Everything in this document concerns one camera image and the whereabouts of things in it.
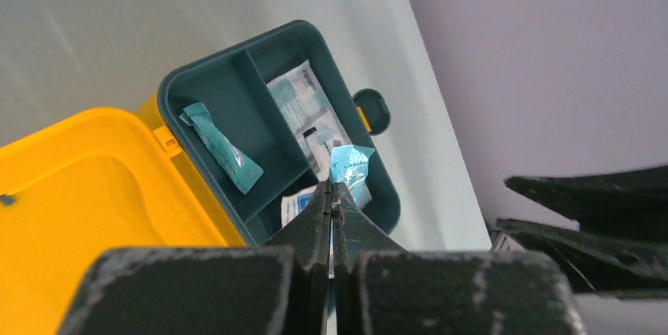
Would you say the teal medical gauze packet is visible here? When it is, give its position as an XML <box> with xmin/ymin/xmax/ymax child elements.
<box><xmin>268</xmin><ymin>60</ymin><xmax>351</xmax><ymax>181</ymax></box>

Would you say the grey kit latch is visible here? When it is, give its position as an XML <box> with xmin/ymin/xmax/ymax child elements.
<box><xmin>353</xmin><ymin>88</ymin><xmax>392</xmax><ymax>136</ymax></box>

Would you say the teal header plastic bag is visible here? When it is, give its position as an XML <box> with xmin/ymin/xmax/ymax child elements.
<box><xmin>329</xmin><ymin>144</ymin><xmax>375</xmax><ymax>209</ymax></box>

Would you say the teal capped small tube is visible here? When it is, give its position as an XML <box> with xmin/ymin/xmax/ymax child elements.
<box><xmin>180</xmin><ymin>102</ymin><xmax>264</xmax><ymax>195</ymax></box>

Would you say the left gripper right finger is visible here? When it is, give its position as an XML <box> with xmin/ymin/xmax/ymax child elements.
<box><xmin>331</xmin><ymin>183</ymin><xmax>588</xmax><ymax>334</ymax></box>

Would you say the white blue alcohol pad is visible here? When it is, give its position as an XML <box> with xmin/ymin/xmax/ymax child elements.
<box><xmin>280</xmin><ymin>185</ymin><xmax>317</xmax><ymax>227</ymax></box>

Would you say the teal divided tray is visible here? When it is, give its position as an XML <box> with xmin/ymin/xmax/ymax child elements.
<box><xmin>156</xmin><ymin>20</ymin><xmax>374</xmax><ymax>246</ymax></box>

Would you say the yellow medicine kit box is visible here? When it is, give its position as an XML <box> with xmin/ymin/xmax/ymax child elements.
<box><xmin>1</xmin><ymin>98</ymin><xmax>246</xmax><ymax>334</ymax></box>

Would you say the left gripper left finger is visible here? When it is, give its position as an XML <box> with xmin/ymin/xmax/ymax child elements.
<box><xmin>58</xmin><ymin>182</ymin><xmax>332</xmax><ymax>334</ymax></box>

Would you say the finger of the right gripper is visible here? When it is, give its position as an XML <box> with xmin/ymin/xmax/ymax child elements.
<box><xmin>504</xmin><ymin>166</ymin><xmax>667</xmax><ymax>241</ymax></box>
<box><xmin>496</xmin><ymin>218</ymin><xmax>667</xmax><ymax>299</ymax></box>

